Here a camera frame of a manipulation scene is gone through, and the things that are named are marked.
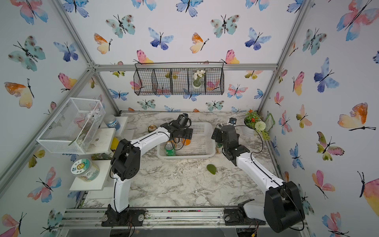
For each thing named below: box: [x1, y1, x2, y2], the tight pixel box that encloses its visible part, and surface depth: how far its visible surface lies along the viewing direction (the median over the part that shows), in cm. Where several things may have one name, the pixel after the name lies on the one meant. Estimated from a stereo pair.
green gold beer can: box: [147, 124, 158, 133], surface depth 99 cm
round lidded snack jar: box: [71, 158, 100, 183], surface depth 68 cm
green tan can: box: [215, 142, 223, 155], surface depth 94 cm
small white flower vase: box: [192, 69, 206, 89], surface depth 90 cm
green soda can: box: [164, 141, 177, 157], surface depth 89 cm
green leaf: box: [206, 163, 217, 175], surface depth 91 cm
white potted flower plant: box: [243, 109, 271, 141], surface depth 97 cm
